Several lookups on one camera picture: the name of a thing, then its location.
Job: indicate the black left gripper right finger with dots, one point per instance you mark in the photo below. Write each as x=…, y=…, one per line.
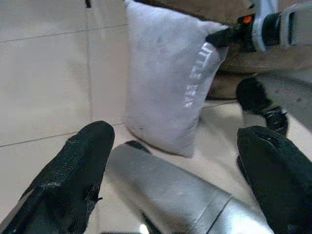
x=278, y=170

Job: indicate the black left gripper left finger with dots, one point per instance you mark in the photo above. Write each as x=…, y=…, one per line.
x=70, y=170

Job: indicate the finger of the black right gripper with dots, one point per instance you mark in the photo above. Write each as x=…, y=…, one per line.
x=220, y=37

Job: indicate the grey pillow with white lettering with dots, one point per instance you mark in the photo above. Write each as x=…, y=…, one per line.
x=163, y=80

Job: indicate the silver robot left leg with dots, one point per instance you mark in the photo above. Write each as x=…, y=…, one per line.
x=170, y=192

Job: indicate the small black object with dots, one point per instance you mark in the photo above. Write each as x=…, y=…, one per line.
x=88, y=3

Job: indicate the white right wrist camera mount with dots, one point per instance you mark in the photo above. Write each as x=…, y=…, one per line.
x=259, y=31

